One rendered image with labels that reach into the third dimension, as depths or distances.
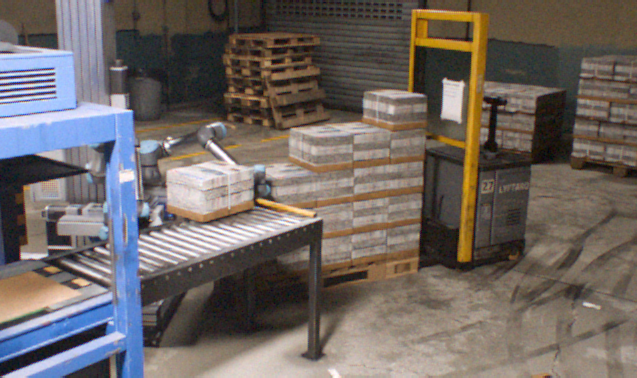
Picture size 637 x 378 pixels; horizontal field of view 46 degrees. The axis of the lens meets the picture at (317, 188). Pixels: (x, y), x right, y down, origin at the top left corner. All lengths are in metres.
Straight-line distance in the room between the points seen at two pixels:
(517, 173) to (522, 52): 5.58
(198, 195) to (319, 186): 1.21
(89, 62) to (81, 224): 0.90
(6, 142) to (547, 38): 9.25
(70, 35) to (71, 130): 1.83
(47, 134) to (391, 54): 9.96
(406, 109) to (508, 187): 1.06
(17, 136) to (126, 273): 0.68
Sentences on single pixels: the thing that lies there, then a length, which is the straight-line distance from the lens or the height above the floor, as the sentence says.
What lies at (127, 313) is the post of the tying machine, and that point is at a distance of 2.94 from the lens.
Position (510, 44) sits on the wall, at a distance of 11.26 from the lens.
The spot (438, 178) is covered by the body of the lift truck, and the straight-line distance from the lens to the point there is 5.86.
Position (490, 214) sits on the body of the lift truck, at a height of 0.41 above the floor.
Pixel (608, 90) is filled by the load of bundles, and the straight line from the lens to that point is 9.06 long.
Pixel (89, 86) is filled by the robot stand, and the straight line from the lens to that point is 4.41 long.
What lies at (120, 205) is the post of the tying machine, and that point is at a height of 1.21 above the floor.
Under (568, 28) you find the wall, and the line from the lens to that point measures 10.93.
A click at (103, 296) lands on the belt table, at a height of 0.79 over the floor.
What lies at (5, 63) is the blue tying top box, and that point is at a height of 1.72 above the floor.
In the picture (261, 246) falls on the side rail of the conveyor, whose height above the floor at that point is 0.77.
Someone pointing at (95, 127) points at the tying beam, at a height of 1.51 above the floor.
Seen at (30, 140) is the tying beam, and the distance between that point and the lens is 2.56.
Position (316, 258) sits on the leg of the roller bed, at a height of 0.59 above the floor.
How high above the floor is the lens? 1.98
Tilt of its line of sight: 15 degrees down
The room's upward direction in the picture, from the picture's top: 1 degrees clockwise
